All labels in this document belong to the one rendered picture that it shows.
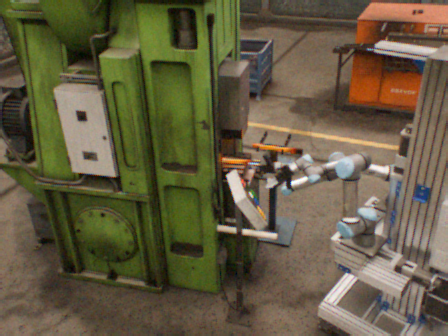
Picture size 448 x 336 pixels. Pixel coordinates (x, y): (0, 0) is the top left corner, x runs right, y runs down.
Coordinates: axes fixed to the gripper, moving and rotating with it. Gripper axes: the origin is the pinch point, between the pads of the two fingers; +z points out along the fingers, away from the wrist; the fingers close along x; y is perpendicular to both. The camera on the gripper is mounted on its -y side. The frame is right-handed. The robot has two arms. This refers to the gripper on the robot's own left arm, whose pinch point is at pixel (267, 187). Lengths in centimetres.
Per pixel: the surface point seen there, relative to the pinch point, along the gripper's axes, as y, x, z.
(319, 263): -119, -33, 6
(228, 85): 65, -33, -15
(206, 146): 46, -13, 19
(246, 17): -150, -839, -92
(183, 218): -3, -29, 70
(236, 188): 22.3, 14.3, 15.3
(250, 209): 11.9, 27.4, 14.0
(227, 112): 49, -33, -4
